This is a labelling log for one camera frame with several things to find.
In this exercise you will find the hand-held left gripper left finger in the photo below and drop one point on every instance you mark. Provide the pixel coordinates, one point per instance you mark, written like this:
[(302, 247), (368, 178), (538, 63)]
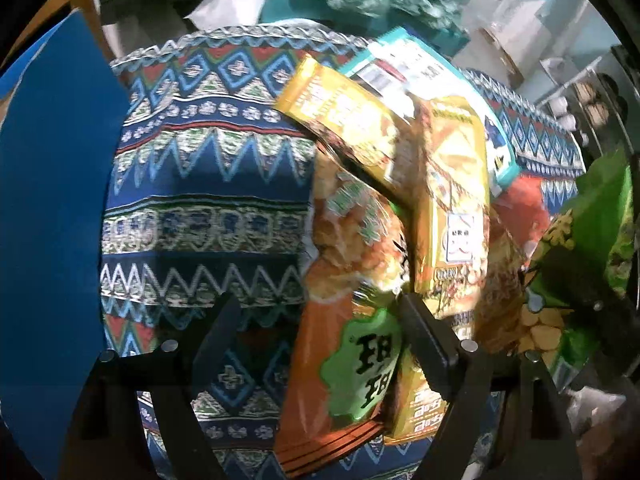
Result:
[(222, 317)]

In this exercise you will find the teal snack packet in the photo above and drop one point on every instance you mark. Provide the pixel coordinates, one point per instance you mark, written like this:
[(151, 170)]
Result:
[(400, 60)]

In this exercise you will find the red snack packet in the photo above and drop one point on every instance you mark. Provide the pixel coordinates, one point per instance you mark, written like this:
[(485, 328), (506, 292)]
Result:
[(525, 200)]

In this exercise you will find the patterned tablecloth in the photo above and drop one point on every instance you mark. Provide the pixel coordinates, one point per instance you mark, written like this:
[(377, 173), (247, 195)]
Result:
[(200, 185)]

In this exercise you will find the green chip packet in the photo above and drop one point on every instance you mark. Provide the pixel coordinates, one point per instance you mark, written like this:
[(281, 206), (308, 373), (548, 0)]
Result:
[(605, 185)]

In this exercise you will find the blue board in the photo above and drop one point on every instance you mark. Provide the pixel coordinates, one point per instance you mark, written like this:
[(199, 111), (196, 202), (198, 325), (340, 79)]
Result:
[(50, 210)]

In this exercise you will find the brown patterned snack packet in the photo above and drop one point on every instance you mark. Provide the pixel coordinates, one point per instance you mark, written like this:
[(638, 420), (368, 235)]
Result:
[(500, 285)]

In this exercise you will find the small yellow snack packet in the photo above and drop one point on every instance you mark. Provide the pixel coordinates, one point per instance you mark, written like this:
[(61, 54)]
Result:
[(417, 405)]

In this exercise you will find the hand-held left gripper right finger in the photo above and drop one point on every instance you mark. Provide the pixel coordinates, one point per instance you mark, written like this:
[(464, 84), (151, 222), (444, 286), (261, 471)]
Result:
[(422, 335)]

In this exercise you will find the white shelf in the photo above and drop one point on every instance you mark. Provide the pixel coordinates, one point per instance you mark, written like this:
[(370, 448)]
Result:
[(565, 90)]

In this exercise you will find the orange snack packet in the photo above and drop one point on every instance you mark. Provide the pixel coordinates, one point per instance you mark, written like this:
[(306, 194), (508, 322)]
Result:
[(320, 360)]

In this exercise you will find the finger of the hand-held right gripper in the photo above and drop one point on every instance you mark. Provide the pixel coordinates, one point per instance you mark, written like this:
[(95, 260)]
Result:
[(585, 285)]

